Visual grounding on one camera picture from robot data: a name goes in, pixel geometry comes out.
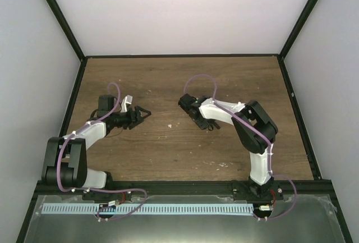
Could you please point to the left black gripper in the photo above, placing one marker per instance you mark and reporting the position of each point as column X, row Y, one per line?
column 136, row 119

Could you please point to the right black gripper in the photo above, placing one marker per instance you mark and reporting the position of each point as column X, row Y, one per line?
column 204, row 126

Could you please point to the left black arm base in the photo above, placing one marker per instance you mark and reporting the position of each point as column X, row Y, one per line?
column 113, row 190

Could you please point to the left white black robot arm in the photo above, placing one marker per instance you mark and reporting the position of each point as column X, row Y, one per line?
column 65, row 163

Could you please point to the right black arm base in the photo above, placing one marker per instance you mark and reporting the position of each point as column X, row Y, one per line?
column 250, row 189

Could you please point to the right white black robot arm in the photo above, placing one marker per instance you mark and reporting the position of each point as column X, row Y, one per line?
column 255, row 129

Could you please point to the grey metal front plate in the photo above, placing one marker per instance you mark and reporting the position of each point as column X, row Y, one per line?
column 306, row 218

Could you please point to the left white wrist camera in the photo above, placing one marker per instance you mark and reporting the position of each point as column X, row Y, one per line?
column 125, row 104

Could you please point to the black aluminium frame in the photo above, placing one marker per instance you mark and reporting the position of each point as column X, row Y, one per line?
column 316, row 186

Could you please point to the light blue slotted cable duct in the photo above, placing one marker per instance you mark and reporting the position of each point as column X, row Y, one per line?
column 150, row 209

